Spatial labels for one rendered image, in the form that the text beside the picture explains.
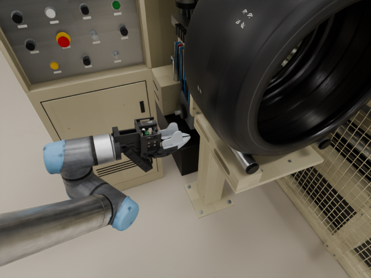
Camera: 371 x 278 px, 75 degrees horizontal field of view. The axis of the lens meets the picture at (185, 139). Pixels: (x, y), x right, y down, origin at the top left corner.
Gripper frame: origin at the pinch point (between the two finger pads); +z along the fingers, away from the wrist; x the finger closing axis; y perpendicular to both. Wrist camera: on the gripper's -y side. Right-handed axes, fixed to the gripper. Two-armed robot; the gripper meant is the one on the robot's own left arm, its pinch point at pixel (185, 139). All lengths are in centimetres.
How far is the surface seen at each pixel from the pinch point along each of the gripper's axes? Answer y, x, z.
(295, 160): -14.0, -7.6, 42.1
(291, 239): -91, -14, 76
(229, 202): -92, 21, 52
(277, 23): 35.2, -10.3, 8.9
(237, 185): -13.7, -11.2, 15.2
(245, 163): -6.1, -9.1, 16.9
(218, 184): -74, 26, 42
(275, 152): -0.5, -11.6, 24.0
